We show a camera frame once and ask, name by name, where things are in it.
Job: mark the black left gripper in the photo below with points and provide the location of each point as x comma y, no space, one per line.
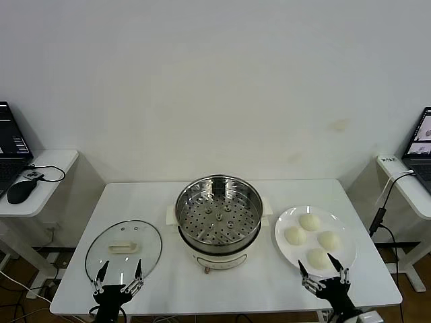
107,296

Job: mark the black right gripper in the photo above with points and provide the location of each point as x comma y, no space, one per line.
335,292

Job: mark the white steamed baozi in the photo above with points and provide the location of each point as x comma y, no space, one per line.
295,236
309,222
330,241
318,259

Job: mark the white round plate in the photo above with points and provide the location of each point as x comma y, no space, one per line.
336,222

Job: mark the white floor power strip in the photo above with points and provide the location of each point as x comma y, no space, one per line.
37,292

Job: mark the cream electric cooking pot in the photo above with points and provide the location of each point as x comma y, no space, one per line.
219,260

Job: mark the white side desk with mouse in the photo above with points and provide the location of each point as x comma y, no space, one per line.
50,188

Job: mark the white side desk with label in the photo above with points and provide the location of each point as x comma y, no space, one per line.
417,206

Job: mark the black computer mouse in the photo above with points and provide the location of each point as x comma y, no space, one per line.
20,192

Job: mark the small black dongle with sticker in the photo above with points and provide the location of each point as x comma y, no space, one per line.
33,175

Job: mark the grey laptop with image windows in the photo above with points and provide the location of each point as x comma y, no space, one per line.
421,148

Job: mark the black laptop with dark screen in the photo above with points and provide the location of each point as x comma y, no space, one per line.
10,134

